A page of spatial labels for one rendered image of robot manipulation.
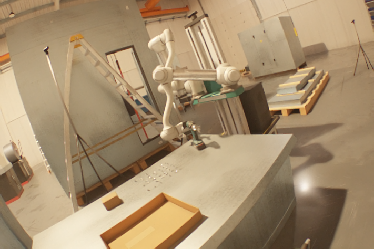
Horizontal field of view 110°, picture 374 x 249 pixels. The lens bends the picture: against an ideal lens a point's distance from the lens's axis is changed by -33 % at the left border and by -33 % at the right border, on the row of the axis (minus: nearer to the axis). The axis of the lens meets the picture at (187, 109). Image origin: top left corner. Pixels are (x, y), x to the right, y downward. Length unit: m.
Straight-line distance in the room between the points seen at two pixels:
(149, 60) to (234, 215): 3.27
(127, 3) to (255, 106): 3.08
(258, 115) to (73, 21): 3.25
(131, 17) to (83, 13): 0.95
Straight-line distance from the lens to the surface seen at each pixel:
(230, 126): 2.38
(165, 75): 1.60
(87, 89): 3.31
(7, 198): 6.63
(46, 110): 3.28
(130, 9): 4.03
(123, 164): 3.45
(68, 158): 2.55
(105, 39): 3.61
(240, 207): 0.89
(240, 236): 1.08
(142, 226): 1.02
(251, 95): 2.19
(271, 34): 7.66
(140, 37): 3.82
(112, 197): 1.32
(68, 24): 3.66
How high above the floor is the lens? 1.25
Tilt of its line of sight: 10 degrees down
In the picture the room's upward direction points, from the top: 21 degrees counter-clockwise
